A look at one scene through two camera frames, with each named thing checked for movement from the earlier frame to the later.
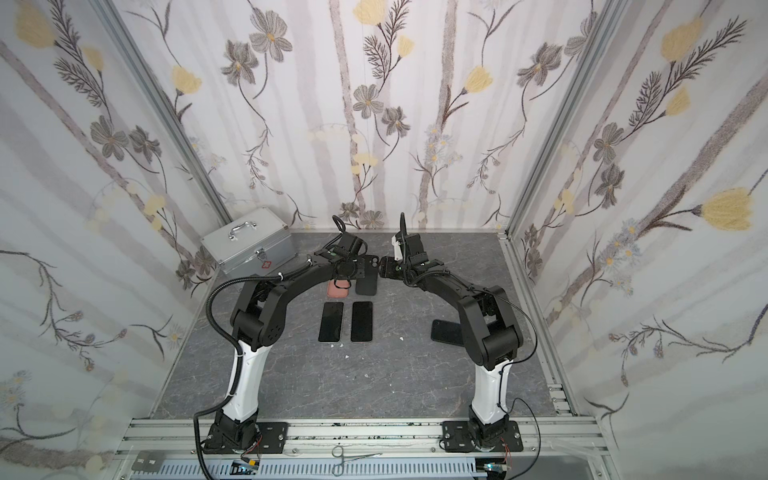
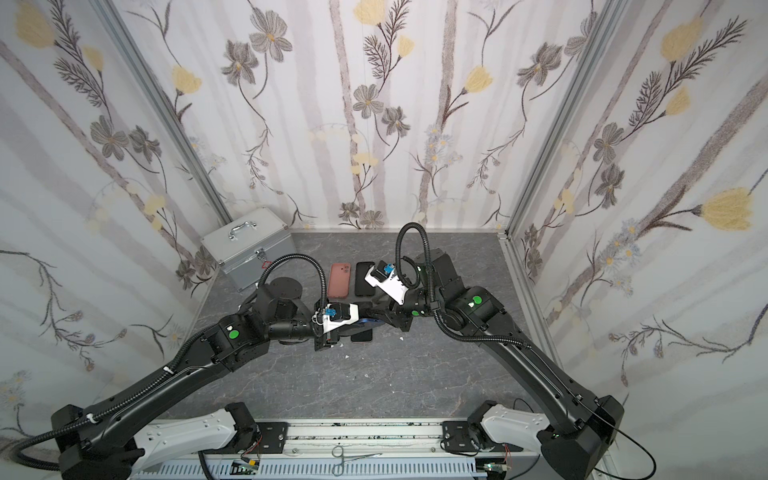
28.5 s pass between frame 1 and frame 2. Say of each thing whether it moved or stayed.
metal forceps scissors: stayed
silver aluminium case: stayed
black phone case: stayed
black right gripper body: moved
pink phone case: stayed
